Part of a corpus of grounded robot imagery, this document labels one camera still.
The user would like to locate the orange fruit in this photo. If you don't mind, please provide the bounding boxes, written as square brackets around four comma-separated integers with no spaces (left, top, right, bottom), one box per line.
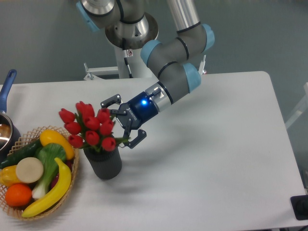
[5,183,32,207]

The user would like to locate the woven wicker basket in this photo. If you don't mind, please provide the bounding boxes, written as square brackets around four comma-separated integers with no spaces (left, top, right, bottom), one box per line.
[0,126,79,221]

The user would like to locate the red tulip bouquet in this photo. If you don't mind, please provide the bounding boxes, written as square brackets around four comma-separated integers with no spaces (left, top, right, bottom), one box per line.
[59,101,128,153]

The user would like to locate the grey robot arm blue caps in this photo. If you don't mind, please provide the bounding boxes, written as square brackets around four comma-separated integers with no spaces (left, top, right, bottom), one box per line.
[76,0,215,148]

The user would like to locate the green bok choy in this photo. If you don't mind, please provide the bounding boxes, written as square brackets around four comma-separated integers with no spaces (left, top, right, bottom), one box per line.
[32,143,66,200]

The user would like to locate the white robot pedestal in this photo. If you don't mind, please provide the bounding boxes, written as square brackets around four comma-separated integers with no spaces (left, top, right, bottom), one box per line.
[84,47,154,80]

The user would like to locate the green cucumber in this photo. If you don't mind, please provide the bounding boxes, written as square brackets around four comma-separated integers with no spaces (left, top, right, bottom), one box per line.
[0,139,42,169]

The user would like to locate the yellow squash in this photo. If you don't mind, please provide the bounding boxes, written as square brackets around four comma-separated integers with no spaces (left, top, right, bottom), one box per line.
[39,129,75,160]

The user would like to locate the beige round radish slice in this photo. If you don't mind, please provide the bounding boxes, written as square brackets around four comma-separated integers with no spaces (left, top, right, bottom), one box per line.
[15,157,44,183]

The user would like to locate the yellow banana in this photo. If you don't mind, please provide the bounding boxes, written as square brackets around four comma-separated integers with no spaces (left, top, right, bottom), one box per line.
[21,157,72,218]

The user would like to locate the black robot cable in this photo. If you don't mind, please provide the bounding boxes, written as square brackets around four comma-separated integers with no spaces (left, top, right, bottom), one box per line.
[121,38,134,79]

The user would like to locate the blue handled steel pot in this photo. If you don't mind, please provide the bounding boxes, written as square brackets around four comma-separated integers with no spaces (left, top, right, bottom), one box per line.
[0,69,20,162]

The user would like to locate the white chair frame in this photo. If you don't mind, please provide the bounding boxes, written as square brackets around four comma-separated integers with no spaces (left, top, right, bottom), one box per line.
[285,82,308,129]

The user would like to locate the black device at table edge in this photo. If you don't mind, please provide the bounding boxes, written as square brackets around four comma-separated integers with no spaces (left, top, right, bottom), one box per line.
[290,195,308,220]

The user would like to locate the yellow bell pepper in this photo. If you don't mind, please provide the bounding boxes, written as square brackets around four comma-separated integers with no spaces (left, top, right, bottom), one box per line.
[0,165,22,187]

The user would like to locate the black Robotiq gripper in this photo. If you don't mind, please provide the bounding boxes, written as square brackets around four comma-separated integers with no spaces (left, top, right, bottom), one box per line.
[100,90,160,149]

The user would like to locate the dark grey ribbed vase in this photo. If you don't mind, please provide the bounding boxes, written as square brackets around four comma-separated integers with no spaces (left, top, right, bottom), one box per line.
[83,132,122,180]

